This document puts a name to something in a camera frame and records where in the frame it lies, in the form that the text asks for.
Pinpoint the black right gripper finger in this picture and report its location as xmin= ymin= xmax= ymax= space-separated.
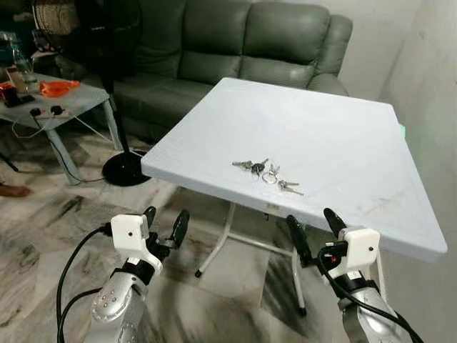
xmin=287 ymin=214 xmax=315 ymax=269
xmin=323 ymin=208 xmax=348 ymax=240

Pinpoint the bunch of metal keys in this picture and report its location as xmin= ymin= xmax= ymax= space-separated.
xmin=231 ymin=157 xmax=305 ymax=197

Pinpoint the white folding table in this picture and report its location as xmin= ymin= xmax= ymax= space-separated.
xmin=141 ymin=77 xmax=449 ymax=317

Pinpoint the grey side table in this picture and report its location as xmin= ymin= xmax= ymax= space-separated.
xmin=0 ymin=71 xmax=124 ymax=187

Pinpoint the person's bare foot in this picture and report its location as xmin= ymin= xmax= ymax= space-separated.
xmin=0 ymin=183 xmax=33 ymax=199

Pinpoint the white power strip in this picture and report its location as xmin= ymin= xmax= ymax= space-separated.
xmin=27 ymin=106 xmax=69 ymax=120

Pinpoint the orange crumpled bag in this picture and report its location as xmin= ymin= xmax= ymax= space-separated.
xmin=39 ymin=79 xmax=81 ymax=98

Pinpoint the black phone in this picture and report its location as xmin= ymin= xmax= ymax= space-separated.
xmin=3 ymin=93 xmax=36 ymax=109

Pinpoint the grey-green leather sofa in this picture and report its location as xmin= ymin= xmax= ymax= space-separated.
xmin=54 ymin=0 xmax=353 ymax=141

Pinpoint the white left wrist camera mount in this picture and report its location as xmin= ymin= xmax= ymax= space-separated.
xmin=111 ymin=214 xmax=166 ymax=269

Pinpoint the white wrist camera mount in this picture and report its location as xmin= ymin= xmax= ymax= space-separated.
xmin=111 ymin=214 xmax=166 ymax=269
xmin=333 ymin=228 xmax=381 ymax=281

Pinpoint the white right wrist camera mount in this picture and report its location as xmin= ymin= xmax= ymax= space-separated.
xmin=333 ymin=228 xmax=381 ymax=281

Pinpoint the black pedestal fan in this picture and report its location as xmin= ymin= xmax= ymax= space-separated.
xmin=30 ymin=0 xmax=152 ymax=189

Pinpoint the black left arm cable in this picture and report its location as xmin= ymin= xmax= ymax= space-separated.
xmin=56 ymin=223 xmax=115 ymax=343

